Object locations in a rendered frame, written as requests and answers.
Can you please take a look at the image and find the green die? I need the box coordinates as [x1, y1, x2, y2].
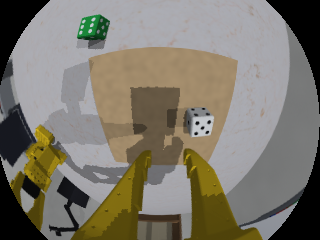
[77, 14, 110, 41]

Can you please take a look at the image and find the tan mat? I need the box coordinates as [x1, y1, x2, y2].
[89, 47, 238, 165]

